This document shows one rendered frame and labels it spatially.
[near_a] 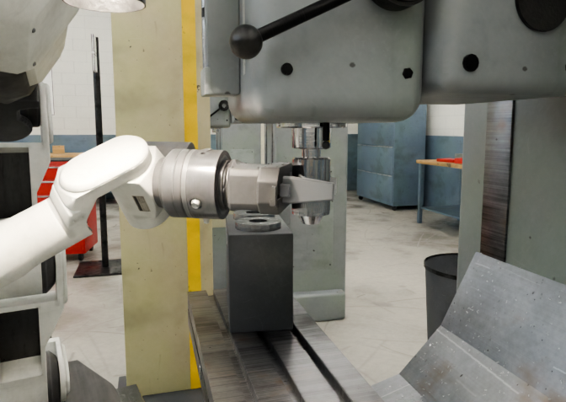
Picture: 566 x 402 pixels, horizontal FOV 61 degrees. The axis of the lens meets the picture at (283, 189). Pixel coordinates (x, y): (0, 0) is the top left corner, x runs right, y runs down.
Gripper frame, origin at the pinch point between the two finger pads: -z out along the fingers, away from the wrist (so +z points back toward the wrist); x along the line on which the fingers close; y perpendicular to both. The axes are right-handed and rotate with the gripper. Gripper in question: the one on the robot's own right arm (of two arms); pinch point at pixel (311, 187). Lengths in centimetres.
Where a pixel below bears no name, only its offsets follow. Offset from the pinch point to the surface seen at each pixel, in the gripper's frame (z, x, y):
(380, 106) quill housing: -7.8, -7.0, -9.6
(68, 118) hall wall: 524, 749, -19
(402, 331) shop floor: -35, 249, 123
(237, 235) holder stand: 15.8, 24.7, 12.2
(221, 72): 9.5, -6.6, -13.2
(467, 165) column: -25.1, 33.7, -0.9
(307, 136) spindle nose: 0.3, -2.4, -6.4
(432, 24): -12.9, -4.5, -18.3
